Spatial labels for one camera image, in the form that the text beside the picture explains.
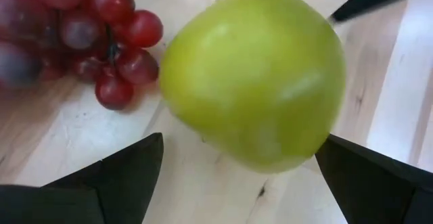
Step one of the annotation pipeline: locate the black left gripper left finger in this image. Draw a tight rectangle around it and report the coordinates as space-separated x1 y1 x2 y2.
0 132 165 224

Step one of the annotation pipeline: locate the red grape bunch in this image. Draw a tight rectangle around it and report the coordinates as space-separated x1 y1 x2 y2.
0 0 164 112

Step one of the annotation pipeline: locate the yellow-green apple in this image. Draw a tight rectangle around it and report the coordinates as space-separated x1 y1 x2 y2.
158 0 348 175

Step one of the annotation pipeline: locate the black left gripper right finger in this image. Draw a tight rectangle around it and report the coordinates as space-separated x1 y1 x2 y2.
314 134 433 224

